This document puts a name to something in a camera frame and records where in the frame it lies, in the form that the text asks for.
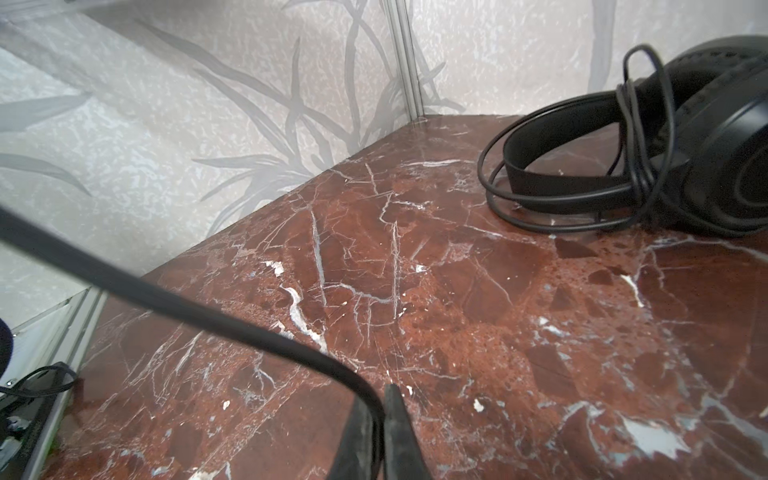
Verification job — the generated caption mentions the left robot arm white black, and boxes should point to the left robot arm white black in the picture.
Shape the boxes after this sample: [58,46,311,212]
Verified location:
[1,362,77,479]

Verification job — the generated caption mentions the black headphones with cable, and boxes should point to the black headphones with cable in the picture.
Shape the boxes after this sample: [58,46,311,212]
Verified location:
[477,35,767,238]
[1,208,385,475]

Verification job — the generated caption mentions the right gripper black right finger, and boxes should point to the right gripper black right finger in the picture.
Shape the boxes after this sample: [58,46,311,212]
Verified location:
[383,384,432,480]

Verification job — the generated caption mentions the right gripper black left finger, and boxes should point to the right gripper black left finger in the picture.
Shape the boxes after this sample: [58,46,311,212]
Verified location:
[326,398,378,480]

